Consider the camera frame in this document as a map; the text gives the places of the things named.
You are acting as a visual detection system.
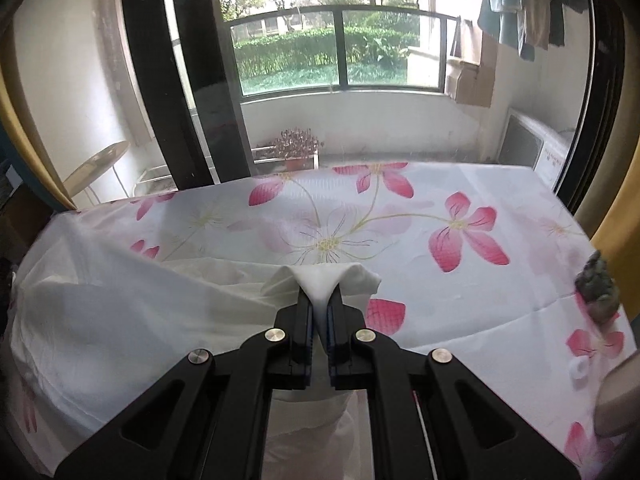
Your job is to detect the dark hanging garment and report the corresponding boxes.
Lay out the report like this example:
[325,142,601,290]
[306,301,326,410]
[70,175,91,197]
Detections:
[547,0,591,48]

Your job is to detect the balcony cardboard boxes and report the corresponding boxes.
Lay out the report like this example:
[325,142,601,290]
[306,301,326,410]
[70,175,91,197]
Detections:
[445,57,496,108]

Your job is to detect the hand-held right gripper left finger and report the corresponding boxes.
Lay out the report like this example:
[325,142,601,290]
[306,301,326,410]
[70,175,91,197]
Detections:
[54,285,315,480]

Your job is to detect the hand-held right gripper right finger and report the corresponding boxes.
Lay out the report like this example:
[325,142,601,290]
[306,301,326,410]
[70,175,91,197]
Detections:
[325,282,583,480]

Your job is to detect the floral white bedsheet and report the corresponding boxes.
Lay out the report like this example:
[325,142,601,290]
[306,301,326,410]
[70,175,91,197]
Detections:
[10,161,640,480]

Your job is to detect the round wooden stool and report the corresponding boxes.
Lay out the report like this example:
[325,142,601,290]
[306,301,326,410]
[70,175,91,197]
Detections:
[64,140,132,208]

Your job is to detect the dark balcony railing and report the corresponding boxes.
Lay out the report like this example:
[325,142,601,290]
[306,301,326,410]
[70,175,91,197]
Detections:
[222,4,463,98]

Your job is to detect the white hooded zip jacket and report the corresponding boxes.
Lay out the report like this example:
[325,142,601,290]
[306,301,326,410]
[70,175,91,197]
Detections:
[12,240,383,480]

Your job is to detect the yellow curtain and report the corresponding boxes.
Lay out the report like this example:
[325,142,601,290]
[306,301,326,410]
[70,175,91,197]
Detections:
[587,180,640,321]
[0,60,76,211]

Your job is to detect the steel travel tumbler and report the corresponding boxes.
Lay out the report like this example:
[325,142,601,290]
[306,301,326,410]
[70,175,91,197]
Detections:
[592,355,640,436]

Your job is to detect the white washing machine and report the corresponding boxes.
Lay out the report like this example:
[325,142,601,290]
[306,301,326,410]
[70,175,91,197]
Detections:
[497,106,576,191]

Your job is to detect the potted reddish plant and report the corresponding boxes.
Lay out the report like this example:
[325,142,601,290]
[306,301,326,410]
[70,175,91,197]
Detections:
[262,127,326,171]

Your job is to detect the grey hanging rag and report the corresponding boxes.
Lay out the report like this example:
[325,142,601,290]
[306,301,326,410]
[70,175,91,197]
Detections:
[451,17,475,61]

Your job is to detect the black sliding door frame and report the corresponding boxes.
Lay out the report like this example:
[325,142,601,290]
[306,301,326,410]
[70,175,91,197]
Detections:
[119,0,251,193]
[555,0,626,216]

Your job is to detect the small dark figurine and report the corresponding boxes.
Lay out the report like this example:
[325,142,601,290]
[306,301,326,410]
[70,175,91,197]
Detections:
[575,251,621,323]

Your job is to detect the beige hanging garment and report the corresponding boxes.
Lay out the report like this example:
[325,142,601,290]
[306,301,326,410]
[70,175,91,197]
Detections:
[520,0,556,51]

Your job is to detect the light blue hanging garment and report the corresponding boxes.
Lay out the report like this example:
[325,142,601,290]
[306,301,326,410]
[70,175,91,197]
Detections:
[477,0,526,61]

